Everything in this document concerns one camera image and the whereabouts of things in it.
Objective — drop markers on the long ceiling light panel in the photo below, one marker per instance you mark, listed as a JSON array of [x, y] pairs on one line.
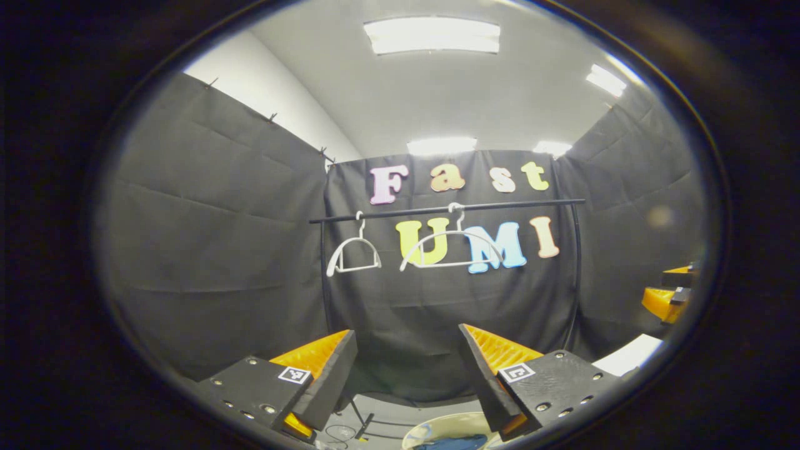
[[442, 146]]

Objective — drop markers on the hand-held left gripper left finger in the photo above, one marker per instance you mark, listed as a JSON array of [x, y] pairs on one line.
[[328, 381]]

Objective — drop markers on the cream round laundry hamper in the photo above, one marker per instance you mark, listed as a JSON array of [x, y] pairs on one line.
[[450, 422]]

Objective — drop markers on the white flat board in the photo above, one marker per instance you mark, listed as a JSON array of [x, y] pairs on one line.
[[625, 356]]

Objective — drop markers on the white clothes hanger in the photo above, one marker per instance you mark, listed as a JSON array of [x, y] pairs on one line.
[[359, 269], [450, 232]]

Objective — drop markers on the large ceiling light panel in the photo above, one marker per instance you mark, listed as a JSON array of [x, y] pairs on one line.
[[431, 35]]

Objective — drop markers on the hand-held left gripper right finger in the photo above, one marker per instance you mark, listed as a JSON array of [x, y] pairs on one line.
[[487, 387]]

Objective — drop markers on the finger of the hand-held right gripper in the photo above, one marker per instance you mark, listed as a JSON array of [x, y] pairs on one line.
[[681, 276], [662, 303]]

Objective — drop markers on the black clothes rack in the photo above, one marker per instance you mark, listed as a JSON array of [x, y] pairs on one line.
[[500, 207]]

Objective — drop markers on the small ceiling light panel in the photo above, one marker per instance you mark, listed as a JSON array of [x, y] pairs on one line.
[[552, 149], [606, 80]]

